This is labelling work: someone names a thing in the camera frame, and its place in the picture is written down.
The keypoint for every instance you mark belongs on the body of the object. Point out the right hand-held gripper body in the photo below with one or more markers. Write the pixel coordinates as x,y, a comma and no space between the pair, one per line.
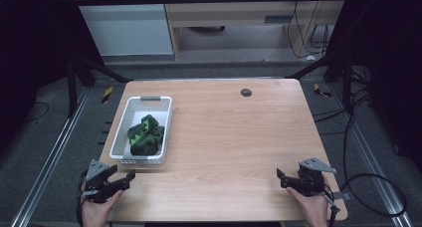
310,180

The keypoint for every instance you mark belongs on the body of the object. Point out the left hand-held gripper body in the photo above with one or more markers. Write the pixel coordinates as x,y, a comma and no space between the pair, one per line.
96,182

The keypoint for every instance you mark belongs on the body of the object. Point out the person's right hand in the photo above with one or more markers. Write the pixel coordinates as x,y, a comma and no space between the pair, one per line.
312,208

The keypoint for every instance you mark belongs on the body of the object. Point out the person's left hand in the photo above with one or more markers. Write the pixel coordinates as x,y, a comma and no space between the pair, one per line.
98,212

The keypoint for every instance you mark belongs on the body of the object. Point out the white plastic basket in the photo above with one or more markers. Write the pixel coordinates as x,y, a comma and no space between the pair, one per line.
132,157

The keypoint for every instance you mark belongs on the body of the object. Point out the dark green cloth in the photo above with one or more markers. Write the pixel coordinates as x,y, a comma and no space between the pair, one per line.
146,135

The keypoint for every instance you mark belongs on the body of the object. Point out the yellow black striped tape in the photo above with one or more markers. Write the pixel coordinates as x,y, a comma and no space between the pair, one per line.
320,91
106,94

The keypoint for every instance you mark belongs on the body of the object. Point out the black metal stand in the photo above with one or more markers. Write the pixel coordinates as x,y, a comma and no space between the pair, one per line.
72,87
346,77

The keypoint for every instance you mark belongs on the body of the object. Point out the black curtain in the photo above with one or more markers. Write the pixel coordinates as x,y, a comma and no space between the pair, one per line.
388,61
36,54

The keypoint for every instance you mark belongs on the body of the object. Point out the white cabinet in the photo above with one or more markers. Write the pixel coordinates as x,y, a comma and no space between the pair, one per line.
126,31

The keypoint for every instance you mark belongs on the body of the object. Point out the light wooden desk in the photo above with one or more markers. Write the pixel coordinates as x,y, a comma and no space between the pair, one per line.
232,14

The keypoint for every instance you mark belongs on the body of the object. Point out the aluminium floor rail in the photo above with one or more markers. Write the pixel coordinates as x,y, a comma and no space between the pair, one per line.
46,160
368,157

